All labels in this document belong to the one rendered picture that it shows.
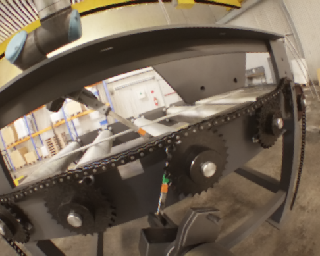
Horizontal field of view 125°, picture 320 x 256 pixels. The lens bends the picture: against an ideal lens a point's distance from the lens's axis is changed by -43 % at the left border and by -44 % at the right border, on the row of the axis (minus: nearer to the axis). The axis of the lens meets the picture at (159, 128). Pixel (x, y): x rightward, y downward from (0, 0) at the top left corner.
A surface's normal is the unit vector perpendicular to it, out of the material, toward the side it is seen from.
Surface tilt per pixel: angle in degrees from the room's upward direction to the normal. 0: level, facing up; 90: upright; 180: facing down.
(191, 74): 90
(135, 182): 90
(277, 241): 0
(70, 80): 90
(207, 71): 90
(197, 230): 77
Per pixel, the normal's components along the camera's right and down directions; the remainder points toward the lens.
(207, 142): 0.27, 0.12
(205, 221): 0.32, -0.14
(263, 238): -0.29, -0.93
